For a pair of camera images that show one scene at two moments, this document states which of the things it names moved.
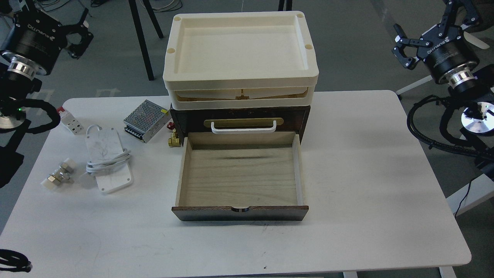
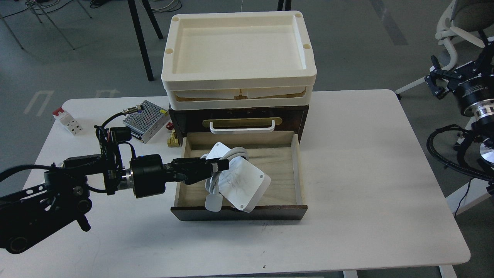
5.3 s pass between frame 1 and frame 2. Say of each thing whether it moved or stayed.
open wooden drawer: stayed
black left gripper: moved
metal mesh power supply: stayed
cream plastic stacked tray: stayed
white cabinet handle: stayed
